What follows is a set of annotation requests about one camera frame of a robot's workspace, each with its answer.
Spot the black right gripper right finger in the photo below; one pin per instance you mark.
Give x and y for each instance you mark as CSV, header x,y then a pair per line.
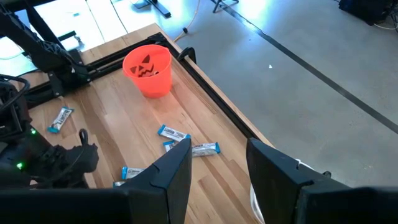
x,y
273,186

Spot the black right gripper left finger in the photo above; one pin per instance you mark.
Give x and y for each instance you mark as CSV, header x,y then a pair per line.
x,y
168,186

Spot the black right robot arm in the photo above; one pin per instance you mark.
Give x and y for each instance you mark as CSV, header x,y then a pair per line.
x,y
40,155

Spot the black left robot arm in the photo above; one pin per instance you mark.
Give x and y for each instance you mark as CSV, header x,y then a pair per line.
x,y
46,56

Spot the orange plastic bucket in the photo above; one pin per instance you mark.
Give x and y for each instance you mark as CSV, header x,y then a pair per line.
x,y
152,84

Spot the dark grey floor bar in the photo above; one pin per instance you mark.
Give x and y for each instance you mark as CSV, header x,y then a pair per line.
x,y
163,12

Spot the black tripod stand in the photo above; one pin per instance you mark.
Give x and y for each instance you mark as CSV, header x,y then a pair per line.
x,y
218,4

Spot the black floor equipment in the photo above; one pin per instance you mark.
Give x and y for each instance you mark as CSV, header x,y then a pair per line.
x,y
367,9

